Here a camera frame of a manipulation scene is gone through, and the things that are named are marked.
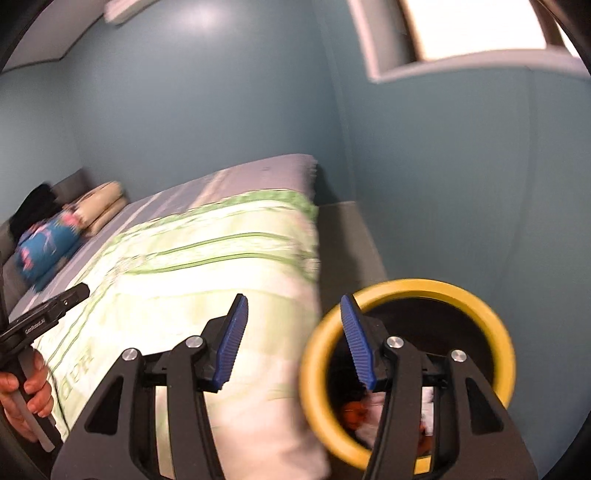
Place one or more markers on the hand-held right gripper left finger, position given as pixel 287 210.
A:
pixel 231 344

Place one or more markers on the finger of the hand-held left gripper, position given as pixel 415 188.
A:
pixel 71 297

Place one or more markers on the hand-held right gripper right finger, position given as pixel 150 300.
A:
pixel 360 346

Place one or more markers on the yellow-rimmed dark waste bin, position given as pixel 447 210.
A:
pixel 314 369

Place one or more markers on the orange snack wrapper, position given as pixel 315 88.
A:
pixel 353 413

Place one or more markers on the pale tissue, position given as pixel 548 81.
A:
pixel 371 427

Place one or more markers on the person's left hand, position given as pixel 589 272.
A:
pixel 39 392

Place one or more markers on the blue floral quilt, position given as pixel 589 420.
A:
pixel 46 249

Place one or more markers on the green patterned blanket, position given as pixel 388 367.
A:
pixel 221 258

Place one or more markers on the beige stacked pillows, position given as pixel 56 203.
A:
pixel 101 207

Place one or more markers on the black folded clothes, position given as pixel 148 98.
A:
pixel 34 207

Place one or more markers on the grey padded headboard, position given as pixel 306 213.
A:
pixel 74 184

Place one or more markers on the grey striped bedsheet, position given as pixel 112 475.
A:
pixel 258 175

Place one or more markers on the white air conditioner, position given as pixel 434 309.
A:
pixel 122 9

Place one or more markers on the dark framed window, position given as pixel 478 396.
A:
pixel 461 32

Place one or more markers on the grey bed frame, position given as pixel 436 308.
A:
pixel 348 249

